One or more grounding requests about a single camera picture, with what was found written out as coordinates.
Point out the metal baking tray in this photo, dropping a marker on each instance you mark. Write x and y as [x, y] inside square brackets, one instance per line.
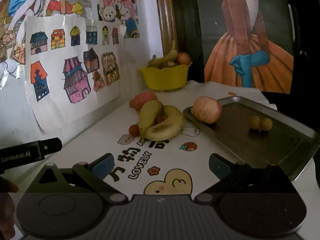
[289, 143]

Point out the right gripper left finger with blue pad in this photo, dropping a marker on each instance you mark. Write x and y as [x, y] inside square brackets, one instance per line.
[92, 177]

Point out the large red tomato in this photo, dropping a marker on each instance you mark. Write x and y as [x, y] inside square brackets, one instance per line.
[139, 100]

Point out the brown wooden post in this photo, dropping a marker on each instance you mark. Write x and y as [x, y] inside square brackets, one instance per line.
[167, 24]

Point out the orange dress girl painting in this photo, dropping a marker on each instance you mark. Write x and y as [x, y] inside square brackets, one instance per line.
[247, 43]

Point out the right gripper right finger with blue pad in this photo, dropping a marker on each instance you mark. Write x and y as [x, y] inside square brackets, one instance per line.
[240, 177]

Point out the houses drawing paper sheet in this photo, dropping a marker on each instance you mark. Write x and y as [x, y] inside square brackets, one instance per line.
[73, 67]

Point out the yellow plastic fruit bowl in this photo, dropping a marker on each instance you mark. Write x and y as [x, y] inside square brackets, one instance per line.
[165, 79]

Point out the person's hand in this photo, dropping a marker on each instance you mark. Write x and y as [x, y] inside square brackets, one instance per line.
[7, 209]

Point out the red cherry tomato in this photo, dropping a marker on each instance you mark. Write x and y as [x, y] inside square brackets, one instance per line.
[134, 130]

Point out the banana in yellow bowl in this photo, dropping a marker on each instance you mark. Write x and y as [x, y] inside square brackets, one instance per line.
[163, 61]

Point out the small orange tangerine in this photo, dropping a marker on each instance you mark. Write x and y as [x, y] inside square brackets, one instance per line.
[159, 119]

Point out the red yellow striped apple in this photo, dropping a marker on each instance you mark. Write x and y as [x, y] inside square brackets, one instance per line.
[207, 110]

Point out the cartoon children poster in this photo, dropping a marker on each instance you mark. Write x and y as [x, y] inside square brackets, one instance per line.
[15, 12]

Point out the orange fruit in bowl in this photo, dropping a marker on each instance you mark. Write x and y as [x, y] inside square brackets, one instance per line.
[183, 58]

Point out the small yellow green fruit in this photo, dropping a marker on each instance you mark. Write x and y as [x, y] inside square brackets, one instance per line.
[255, 122]

